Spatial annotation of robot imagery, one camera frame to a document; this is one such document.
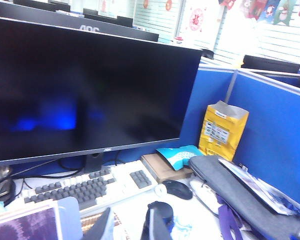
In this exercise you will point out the red white window sticker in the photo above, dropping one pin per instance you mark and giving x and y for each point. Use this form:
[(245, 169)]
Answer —
[(197, 20)]

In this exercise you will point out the white window blinds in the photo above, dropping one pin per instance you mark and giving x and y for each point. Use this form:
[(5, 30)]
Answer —
[(277, 42)]

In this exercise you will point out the christmas bunting flags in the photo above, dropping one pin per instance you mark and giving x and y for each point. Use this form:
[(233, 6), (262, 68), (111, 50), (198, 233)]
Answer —
[(282, 12)]

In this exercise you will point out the teal snack packet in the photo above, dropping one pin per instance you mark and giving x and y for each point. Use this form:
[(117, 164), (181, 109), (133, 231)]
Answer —
[(180, 156)]

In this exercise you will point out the white tape roll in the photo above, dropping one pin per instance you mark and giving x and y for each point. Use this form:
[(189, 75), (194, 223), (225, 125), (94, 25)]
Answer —
[(160, 190)]

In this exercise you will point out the yellow paper bag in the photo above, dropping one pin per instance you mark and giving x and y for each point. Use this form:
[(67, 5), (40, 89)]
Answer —
[(237, 140)]

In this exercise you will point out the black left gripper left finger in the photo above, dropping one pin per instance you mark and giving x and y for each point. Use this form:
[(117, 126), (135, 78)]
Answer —
[(102, 227)]

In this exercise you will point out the black computer mouse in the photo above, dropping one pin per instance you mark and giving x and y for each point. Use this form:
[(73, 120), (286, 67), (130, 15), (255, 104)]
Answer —
[(177, 190)]

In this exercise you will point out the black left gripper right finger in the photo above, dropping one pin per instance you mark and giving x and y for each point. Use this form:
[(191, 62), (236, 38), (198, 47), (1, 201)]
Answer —
[(155, 230)]

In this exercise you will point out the white grey mechanical keyboard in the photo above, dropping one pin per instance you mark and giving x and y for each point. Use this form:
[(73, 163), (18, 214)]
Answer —
[(90, 187)]

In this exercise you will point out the black computer monitor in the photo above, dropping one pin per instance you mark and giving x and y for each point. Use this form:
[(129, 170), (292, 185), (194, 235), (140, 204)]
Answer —
[(90, 87)]

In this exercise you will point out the black thermos flask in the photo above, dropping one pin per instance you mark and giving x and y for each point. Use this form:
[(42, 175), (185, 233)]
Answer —
[(165, 208)]

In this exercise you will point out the black monitor with AOC logo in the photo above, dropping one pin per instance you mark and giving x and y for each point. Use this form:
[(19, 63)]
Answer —
[(65, 23)]

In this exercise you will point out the black background monitor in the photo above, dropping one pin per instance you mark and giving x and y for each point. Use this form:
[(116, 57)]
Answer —
[(270, 63), (125, 21)]

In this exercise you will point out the brown cardboard box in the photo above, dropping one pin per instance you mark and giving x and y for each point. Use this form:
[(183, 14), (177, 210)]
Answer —
[(160, 170)]

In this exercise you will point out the white cloth bag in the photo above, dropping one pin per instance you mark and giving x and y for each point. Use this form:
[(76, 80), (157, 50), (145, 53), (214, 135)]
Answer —
[(202, 192)]

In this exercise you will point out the grey laptop sleeve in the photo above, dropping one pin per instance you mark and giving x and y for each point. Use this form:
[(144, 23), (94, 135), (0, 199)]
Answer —
[(227, 185)]

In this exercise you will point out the glossy printed brochure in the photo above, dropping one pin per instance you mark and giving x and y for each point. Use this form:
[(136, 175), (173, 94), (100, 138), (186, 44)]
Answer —
[(265, 187)]

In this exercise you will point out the clear mineral water bottle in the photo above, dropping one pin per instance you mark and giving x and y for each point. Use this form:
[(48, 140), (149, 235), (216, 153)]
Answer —
[(181, 226)]

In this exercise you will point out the purple cover book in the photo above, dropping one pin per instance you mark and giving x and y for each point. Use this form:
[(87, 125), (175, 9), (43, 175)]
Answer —
[(27, 225)]

